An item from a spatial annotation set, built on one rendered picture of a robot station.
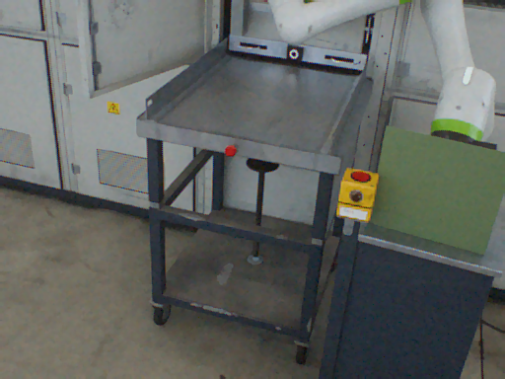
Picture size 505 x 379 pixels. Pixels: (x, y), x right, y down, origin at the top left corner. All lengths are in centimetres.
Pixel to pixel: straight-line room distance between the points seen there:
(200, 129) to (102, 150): 112
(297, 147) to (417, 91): 73
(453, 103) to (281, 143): 47
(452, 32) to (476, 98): 35
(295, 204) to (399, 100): 65
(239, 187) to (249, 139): 91
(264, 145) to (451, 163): 53
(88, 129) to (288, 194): 95
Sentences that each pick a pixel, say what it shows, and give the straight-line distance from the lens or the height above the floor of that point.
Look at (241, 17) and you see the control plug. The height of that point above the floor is 103.
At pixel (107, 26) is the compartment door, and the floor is 105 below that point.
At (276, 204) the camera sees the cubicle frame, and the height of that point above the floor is 23.
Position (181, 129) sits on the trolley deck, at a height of 84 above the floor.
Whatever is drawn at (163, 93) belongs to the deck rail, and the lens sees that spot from 185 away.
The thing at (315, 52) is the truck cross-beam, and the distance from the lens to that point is 229.
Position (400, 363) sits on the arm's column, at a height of 37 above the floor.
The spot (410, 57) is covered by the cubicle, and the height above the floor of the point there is 95.
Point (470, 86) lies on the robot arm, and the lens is 155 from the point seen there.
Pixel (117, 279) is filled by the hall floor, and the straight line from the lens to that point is 250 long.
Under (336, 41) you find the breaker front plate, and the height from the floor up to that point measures 95.
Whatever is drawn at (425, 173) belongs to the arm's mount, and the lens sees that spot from 144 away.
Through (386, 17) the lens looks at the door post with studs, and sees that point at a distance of 218.
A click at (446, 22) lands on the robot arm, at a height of 116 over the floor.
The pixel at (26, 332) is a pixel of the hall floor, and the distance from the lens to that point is 233.
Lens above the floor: 156
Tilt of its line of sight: 30 degrees down
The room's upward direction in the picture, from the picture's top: 4 degrees clockwise
